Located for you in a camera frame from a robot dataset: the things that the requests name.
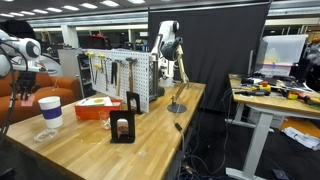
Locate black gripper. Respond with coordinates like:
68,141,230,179
17,71,41,101

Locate white cup with blue band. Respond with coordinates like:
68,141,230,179
37,96,64,130

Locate orange sofa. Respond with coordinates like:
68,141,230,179
0,71,83,126

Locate white rounded furniture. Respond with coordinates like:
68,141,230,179
38,54,64,78

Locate clear glass ashtray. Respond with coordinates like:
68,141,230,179
33,128,59,144

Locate grey cabinet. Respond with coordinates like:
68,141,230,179
58,49,83,79

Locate black shelving rack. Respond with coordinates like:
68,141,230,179
77,53,93,98

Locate orange box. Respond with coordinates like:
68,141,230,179
73,97,124,121

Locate white card box with circle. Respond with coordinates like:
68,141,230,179
83,96,114,108

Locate long steel wrench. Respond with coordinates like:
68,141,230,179
103,59,110,92

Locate clear drinking glass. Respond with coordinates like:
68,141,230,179
98,109,112,130

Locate black pliers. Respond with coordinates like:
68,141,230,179
110,60,118,87

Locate white pegboard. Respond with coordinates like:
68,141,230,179
87,48,158,114

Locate metal pegboard stand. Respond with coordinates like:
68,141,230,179
148,53,165,103

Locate wooden jointed desk stand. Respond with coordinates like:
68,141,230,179
166,44,190,114

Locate black curtain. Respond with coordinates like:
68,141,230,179
147,1,271,113

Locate small black device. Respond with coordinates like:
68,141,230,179
240,76,254,85

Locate wooden desk with white legs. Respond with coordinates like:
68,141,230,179
225,73,320,180

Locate white box under desk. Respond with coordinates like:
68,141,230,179
247,108,286,130

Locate translucent plastic storage bin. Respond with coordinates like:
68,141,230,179
254,33,309,78

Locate small black floor item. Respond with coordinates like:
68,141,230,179
271,168,290,180

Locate white crumpled cloth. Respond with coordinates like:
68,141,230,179
282,125,320,151

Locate brown board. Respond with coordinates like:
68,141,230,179
280,116,320,138

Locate thin black cable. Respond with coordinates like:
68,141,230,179
0,38,19,144

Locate yellow handled T wrench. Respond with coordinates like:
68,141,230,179
97,54,107,73
93,63,103,85
85,51,96,83

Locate wooden handled tool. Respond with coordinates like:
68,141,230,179
114,59,123,97

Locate hammer with wooden handle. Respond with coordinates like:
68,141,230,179
124,57,138,94

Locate cable with black plug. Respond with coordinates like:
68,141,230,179
173,122,186,180

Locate tangled floor cables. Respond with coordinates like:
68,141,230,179
181,88,236,180

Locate black handled tool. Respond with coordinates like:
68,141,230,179
233,88,268,97

